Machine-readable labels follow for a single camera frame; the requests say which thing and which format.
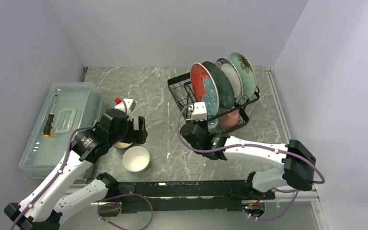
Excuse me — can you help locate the white bowl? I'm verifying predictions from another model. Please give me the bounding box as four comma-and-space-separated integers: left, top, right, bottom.
122, 146, 150, 173

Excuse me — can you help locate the red rimmed bottom plate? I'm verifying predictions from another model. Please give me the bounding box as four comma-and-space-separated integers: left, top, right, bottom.
190, 62, 219, 118

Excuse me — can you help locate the black wire dish rack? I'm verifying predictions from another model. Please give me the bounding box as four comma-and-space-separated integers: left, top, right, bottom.
167, 72, 261, 136

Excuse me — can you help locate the pink mug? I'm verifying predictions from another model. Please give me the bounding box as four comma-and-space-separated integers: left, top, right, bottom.
220, 110, 240, 129

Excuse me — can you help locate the dark teal plate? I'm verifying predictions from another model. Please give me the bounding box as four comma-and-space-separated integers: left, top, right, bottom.
202, 61, 235, 110

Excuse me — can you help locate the white plate teal lettered rim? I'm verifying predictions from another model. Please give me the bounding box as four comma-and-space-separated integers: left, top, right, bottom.
215, 57, 242, 104

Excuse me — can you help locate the light blue flower plate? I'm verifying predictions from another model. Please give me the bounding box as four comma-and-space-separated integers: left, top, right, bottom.
228, 52, 257, 98

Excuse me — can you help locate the blue mug orange inside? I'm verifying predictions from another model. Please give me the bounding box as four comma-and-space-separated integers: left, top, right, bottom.
207, 118, 219, 130

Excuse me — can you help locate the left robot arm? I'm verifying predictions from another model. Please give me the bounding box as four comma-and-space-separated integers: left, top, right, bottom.
4, 108, 148, 230

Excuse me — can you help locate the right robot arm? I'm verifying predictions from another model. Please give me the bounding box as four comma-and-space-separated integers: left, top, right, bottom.
177, 121, 316, 199

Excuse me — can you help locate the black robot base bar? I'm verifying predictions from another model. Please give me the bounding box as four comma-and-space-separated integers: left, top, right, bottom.
101, 180, 275, 214

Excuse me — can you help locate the dark bowl beige inside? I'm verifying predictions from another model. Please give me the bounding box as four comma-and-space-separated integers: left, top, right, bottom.
113, 142, 132, 149

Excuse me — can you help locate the clear plastic storage box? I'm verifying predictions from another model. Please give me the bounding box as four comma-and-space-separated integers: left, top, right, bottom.
19, 82, 104, 179

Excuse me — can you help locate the yellow black screwdriver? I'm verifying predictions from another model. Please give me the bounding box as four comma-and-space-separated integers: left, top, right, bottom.
43, 94, 58, 138

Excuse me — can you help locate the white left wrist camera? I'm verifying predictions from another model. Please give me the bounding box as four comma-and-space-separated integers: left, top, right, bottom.
114, 96, 136, 120

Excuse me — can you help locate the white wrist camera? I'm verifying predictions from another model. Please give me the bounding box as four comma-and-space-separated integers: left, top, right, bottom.
185, 102, 207, 121
114, 96, 136, 120

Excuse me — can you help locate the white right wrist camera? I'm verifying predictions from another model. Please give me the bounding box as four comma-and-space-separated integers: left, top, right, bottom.
185, 102, 207, 121

